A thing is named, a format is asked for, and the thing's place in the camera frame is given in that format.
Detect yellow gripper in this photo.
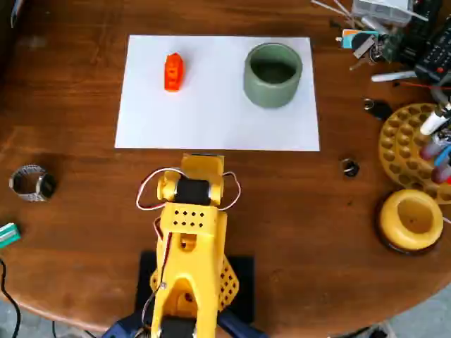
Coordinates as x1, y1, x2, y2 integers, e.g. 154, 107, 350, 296
180, 154, 226, 184

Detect orange 3D-printed object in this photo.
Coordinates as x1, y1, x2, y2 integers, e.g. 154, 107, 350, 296
163, 51, 187, 93

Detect yellow perforated robot base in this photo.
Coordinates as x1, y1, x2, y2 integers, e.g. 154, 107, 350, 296
150, 255, 241, 313

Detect green ribbed cup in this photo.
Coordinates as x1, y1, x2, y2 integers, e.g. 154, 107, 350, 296
242, 42, 304, 110

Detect white paper sheet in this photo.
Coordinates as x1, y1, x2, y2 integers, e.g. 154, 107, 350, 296
114, 34, 321, 152

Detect black base mat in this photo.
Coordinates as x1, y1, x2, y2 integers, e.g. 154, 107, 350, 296
135, 250, 255, 325

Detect small black binder clip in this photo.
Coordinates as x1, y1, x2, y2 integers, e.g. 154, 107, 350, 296
340, 158, 361, 178

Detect metal band wristwatch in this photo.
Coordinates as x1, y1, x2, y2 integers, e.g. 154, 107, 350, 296
8, 164, 57, 203

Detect blue clamp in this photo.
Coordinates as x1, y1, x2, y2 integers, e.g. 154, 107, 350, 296
216, 309, 268, 338
101, 311, 152, 338

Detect teal orange card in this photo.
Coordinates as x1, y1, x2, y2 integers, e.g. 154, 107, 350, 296
340, 28, 380, 50

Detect yellow round bowl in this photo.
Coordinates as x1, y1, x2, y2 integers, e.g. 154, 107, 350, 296
378, 189, 445, 251

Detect yellow honeycomb pen holder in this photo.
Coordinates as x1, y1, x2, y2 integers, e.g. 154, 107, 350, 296
378, 103, 451, 205

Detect bunch of metal keys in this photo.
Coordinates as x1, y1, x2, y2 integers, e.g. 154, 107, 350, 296
349, 33, 385, 71

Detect white plastic sticks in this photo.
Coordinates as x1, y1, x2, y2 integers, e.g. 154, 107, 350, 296
311, 0, 357, 23

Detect green white small box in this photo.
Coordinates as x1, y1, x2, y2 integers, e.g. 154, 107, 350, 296
0, 223, 23, 250

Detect white grey marker pen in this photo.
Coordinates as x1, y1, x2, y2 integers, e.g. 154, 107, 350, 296
371, 70, 419, 83

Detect silver metal cylinder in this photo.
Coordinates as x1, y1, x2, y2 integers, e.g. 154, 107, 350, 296
362, 15, 389, 35

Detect green circuit board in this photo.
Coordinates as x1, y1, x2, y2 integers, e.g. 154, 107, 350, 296
382, 30, 404, 63

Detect pink capped pen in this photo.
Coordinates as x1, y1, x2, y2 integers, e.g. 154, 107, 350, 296
421, 135, 445, 159

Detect white marker with black tip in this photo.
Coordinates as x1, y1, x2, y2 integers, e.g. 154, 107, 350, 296
419, 101, 451, 136

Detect clear plastic box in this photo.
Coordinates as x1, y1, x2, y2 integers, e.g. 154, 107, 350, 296
352, 0, 415, 26

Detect red pen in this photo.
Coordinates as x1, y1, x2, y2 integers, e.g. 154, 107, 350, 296
431, 165, 451, 184

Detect blue pen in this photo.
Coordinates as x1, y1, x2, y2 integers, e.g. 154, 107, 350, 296
433, 144, 451, 168

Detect grey tube loop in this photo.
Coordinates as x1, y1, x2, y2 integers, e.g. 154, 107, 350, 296
431, 86, 451, 104

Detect slim black remote control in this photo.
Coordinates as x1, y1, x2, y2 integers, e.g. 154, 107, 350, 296
401, 0, 443, 66

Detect wide black remote control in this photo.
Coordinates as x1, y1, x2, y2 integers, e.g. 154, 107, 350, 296
414, 26, 451, 84

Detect white red servo cable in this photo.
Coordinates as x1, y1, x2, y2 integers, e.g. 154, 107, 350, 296
135, 168, 185, 212
219, 171, 243, 212

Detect black key fob with ring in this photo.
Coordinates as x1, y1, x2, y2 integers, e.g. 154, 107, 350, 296
363, 98, 394, 122

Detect black cable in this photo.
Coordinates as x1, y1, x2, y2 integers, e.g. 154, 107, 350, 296
0, 258, 22, 338

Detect thin red wire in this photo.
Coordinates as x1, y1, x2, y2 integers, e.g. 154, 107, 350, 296
400, 81, 451, 91

